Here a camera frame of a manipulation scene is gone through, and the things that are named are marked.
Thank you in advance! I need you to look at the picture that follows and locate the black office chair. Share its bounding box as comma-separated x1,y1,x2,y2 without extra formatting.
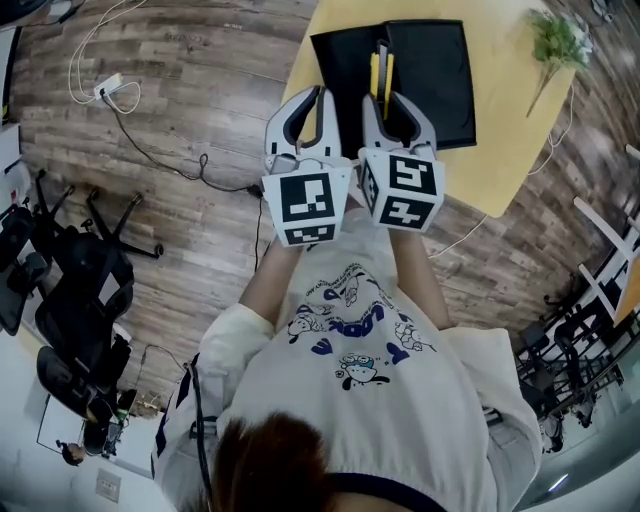
34,187,166,416
0,169,76,336

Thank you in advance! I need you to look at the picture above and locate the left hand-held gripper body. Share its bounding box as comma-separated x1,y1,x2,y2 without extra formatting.
260,153,352,249

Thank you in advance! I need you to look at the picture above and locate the person's left forearm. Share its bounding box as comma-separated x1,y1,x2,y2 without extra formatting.
238,237,304,335

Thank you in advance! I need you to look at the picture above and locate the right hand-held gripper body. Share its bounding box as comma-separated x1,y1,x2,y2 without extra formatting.
357,142,447,235

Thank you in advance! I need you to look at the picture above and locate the group of black chairs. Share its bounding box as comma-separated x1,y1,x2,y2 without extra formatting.
514,299,626,451

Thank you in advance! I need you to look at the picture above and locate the white table frame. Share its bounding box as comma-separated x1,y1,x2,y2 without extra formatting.
572,194,640,327

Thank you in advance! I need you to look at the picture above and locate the white floor cable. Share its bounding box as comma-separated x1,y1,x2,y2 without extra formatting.
68,0,147,117

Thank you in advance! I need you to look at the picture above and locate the person's white printed shirt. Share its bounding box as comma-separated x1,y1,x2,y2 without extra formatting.
152,207,545,512

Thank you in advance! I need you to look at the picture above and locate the thick black cable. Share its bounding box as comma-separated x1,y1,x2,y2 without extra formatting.
186,359,222,512

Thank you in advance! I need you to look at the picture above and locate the white power strip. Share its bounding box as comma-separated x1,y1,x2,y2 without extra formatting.
93,72,124,99

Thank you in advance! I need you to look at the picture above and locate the green artificial plant sprig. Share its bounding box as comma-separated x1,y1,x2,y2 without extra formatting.
524,8,592,120

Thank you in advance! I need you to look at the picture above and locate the small yellow utility knife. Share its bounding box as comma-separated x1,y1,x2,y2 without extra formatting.
368,38,397,121

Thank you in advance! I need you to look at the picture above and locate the person's right forearm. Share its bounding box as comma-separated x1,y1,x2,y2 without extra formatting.
391,229,450,331

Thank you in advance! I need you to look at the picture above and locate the black tray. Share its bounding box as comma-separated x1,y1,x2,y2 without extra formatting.
309,18,478,151

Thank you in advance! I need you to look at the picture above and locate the black floor cable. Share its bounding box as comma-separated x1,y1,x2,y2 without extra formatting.
101,92,265,197

